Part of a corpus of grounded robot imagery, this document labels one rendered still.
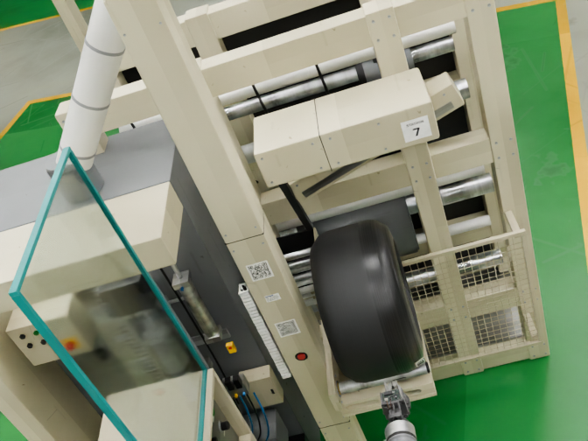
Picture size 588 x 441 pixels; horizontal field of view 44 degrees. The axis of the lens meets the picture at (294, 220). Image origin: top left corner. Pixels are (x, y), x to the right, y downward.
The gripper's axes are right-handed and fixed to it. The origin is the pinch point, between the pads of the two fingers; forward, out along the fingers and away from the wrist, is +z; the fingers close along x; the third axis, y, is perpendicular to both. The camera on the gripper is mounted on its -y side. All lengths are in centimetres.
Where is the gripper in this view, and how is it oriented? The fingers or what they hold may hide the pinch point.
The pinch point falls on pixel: (392, 386)
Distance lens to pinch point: 243.3
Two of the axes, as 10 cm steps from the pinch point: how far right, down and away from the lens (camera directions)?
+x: -9.5, 2.7, 1.6
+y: -3.1, -8.1, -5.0
